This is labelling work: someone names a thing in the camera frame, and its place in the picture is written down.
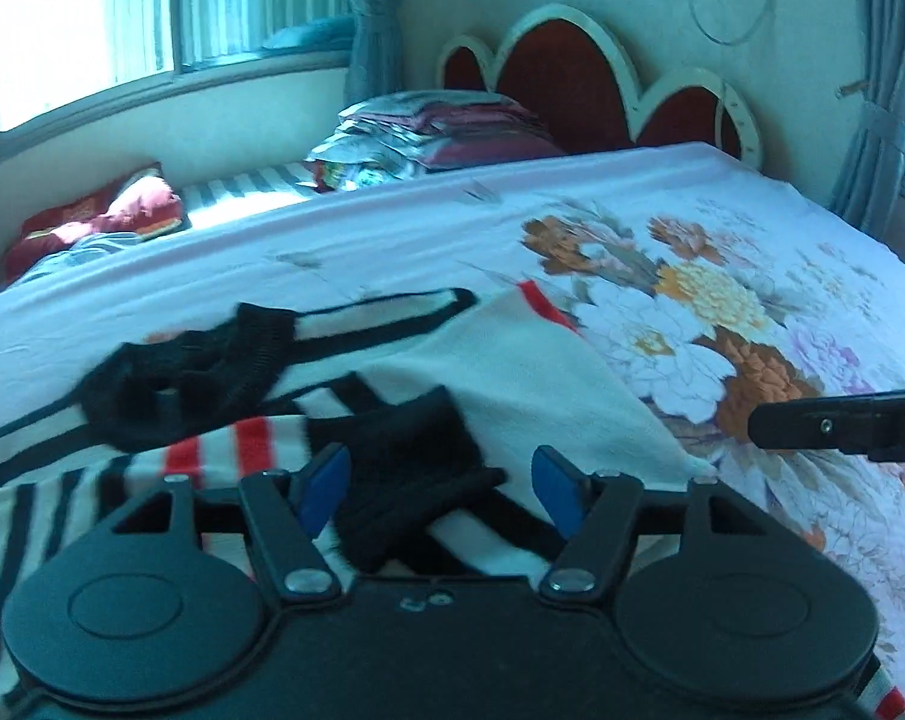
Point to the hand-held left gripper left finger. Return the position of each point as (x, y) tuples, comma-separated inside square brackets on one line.
[(323, 491)]

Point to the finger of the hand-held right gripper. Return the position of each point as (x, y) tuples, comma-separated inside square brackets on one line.
[(819, 424)]

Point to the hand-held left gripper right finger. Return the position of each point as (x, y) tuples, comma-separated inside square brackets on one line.
[(559, 495)]

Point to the striped knit sweater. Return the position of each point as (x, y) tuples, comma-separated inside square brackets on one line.
[(527, 375)]

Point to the floral bed sheet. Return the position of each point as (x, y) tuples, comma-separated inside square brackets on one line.
[(347, 240)]

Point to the blue curtain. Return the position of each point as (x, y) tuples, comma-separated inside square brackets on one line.
[(872, 150), (377, 15)]

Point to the striped mattress sheet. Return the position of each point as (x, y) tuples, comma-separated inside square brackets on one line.
[(235, 191)]

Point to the light blue cloth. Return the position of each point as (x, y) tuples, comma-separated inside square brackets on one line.
[(96, 246)]

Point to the red pillow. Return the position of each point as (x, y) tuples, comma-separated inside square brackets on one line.
[(130, 202)]

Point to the stack of folded quilts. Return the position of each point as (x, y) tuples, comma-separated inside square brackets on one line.
[(460, 135)]

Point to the red scalloped headboard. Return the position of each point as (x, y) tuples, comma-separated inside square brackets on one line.
[(565, 75)]

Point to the teal cloth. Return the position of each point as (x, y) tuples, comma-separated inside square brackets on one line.
[(310, 31)]

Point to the window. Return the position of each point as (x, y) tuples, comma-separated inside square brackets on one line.
[(77, 15)]

